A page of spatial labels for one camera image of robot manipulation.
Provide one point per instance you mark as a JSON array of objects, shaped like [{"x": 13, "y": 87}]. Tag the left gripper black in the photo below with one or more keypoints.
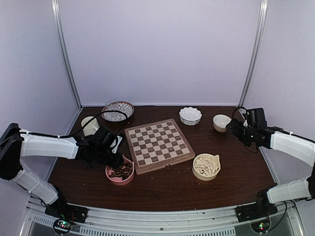
[{"x": 115, "y": 163}]

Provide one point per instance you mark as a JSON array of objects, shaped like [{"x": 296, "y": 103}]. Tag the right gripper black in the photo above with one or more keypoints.
[{"x": 236, "y": 131}]

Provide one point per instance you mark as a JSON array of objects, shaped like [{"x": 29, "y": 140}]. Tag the wooden chess board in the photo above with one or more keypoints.
[{"x": 157, "y": 145}]

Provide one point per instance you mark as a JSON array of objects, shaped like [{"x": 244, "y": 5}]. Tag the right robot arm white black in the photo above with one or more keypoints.
[{"x": 290, "y": 157}]

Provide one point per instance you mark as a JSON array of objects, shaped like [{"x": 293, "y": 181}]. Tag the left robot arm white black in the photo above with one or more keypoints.
[{"x": 17, "y": 144}]

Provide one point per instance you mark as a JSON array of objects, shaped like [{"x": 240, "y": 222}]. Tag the cream ribbed mug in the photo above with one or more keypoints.
[{"x": 90, "y": 125}]

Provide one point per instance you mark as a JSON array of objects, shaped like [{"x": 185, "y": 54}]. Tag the pink bowl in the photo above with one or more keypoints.
[{"x": 121, "y": 175}]

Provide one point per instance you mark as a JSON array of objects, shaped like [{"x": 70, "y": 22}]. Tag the small cream round bowl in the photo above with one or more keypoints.
[{"x": 220, "y": 122}]

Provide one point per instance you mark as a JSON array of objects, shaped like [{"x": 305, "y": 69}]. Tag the clear drinking glass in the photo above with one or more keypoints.
[{"x": 112, "y": 106}]

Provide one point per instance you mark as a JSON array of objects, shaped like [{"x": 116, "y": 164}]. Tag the patterned ceramic plate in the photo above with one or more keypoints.
[{"x": 125, "y": 111}]

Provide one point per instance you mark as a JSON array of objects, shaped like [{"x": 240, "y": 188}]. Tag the cream spouted bowl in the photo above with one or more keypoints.
[{"x": 206, "y": 166}]

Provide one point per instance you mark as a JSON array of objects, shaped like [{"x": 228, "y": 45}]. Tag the white scalloped bowl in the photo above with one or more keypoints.
[{"x": 190, "y": 116}]

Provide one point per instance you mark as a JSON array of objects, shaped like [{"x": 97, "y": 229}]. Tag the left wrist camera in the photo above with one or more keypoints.
[{"x": 116, "y": 143}]

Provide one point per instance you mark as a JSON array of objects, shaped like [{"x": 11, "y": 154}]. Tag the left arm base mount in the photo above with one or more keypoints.
[{"x": 65, "y": 218}]

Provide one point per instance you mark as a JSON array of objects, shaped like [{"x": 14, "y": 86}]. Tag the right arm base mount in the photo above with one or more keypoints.
[{"x": 258, "y": 217}]

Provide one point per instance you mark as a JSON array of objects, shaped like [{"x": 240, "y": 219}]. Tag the front aluminium rail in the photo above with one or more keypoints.
[{"x": 211, "y": 222}]

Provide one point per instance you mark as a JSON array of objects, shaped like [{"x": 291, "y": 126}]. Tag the right aluminium frame post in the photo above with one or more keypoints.
[{"x": 261, "y": 23}]

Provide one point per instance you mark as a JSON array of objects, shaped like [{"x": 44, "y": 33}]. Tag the aluminium frame post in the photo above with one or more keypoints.
[
  {"x": 261, "y": 23},
  {"x": 65, "y": 57}
]

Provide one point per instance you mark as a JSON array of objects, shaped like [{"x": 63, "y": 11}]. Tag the left aluminium frame post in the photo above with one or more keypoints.
[{"x": 65, "y": 57}]

